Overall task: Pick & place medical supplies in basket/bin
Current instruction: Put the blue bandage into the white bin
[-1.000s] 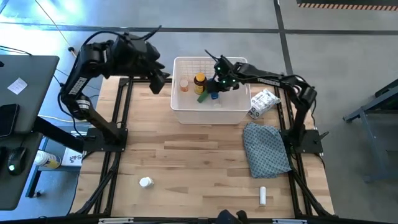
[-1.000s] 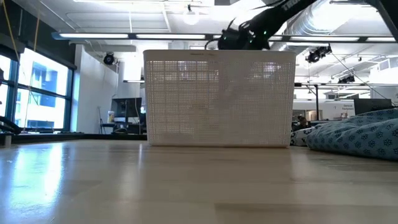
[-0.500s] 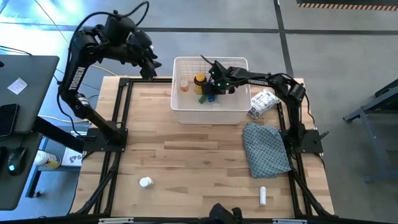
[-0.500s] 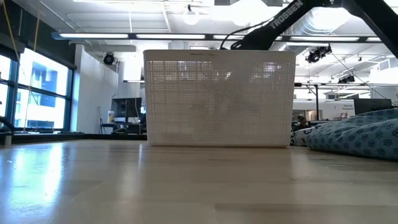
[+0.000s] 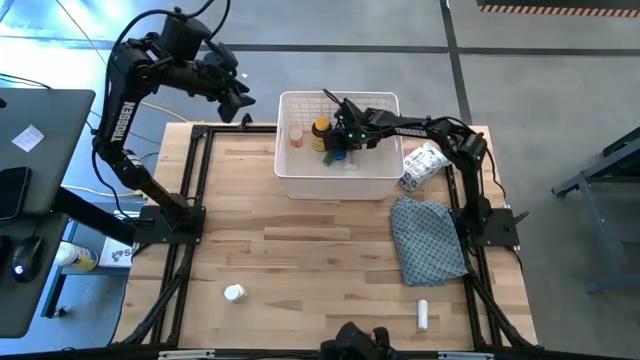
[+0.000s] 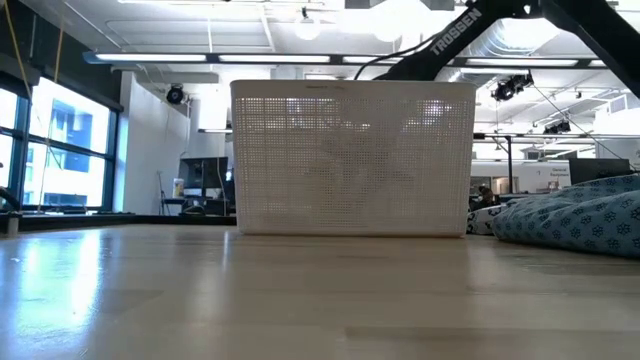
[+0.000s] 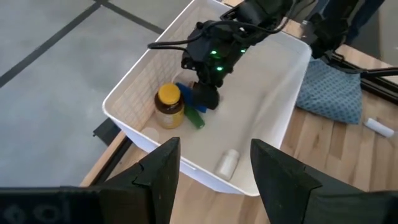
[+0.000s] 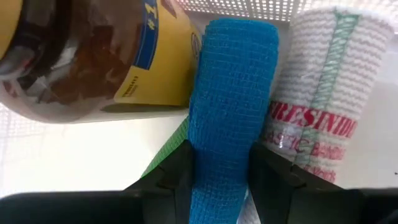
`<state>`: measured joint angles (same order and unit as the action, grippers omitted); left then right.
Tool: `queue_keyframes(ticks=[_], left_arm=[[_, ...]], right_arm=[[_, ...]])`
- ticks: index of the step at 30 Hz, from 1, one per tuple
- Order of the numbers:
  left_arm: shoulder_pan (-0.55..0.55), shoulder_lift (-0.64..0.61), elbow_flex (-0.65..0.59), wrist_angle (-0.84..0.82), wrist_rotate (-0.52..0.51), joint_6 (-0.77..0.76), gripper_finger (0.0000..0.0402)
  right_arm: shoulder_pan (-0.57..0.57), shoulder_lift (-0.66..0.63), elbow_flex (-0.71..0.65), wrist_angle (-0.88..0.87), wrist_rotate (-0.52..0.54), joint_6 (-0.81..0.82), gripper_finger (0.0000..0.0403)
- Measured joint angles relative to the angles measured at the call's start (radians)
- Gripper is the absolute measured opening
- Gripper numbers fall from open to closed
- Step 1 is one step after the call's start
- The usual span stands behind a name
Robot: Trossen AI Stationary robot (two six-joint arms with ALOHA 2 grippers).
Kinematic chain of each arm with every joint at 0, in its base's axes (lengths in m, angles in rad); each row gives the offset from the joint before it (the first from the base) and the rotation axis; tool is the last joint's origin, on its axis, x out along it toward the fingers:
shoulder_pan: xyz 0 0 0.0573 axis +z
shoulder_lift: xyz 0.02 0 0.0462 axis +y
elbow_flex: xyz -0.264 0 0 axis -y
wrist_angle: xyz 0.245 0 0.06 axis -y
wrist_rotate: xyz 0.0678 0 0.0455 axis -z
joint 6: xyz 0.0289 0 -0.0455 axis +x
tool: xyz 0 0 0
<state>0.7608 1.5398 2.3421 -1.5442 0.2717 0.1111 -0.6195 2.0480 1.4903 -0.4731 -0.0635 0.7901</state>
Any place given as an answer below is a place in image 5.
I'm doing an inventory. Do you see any black phone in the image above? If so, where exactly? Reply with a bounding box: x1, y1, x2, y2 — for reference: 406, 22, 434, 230
0, 166, 32, 222

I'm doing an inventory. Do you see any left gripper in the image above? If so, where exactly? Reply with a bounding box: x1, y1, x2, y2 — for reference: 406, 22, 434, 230
192, 48, 257, 125

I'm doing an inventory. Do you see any white printed box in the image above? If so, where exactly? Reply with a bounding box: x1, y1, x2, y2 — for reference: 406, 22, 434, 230
97, 236, 139, 269

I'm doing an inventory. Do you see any white plastic bottle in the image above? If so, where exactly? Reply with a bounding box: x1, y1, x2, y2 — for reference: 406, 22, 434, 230
223, 283, 248, 304

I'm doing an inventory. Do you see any amber bottle with yellow cap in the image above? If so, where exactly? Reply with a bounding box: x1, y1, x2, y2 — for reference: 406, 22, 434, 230
310, 115, 334, 153

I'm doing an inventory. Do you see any black computer mouse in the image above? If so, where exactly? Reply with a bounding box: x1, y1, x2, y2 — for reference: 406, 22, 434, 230
10, 235, 45, 284

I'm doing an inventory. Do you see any white paper note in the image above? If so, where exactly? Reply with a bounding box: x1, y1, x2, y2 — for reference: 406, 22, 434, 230
10, 123, 45, 153

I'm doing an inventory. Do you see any white and yellow bottle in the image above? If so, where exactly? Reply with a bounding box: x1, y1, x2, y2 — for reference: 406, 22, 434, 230
53, 241, 100, 273

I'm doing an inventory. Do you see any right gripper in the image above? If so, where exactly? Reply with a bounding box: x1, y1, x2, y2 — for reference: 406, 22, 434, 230
329, 97, 384, 154

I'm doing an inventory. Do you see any white plastic basket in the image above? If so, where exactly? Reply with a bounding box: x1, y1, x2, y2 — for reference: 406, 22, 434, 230
273, 90, 405, 201

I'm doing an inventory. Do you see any blue metal cart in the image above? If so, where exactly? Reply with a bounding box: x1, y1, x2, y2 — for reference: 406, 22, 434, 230
552, 127, 640, 296

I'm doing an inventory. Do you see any cream cable with yellow plug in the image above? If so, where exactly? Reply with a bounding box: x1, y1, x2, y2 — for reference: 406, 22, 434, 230
59, 183, 139, 199

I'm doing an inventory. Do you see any black desk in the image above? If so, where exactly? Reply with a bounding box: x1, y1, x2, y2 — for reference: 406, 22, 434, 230
0, 88, 136, 340

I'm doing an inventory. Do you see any silver metal bracket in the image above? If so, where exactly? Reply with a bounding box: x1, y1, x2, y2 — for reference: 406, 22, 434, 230
158, 349, 216, 360
438, 351, 495, 360

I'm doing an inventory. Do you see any black aluminium table frame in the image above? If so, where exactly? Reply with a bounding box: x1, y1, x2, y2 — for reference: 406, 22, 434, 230
112, 113, 539, 360

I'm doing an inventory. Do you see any thin grey cable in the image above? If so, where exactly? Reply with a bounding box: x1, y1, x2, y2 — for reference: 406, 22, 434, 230
53, 0, 110, 69

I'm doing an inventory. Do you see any yellow extension cable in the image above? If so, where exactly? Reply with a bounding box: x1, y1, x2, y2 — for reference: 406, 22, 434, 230
141, 99, 204, 124

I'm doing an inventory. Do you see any blue patterned cloth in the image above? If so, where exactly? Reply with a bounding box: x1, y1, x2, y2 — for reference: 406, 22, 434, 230
389, 195, 470, 288

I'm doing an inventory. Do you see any white printed supply pack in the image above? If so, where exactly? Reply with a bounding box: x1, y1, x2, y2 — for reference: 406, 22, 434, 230
402, 141, 453, 193

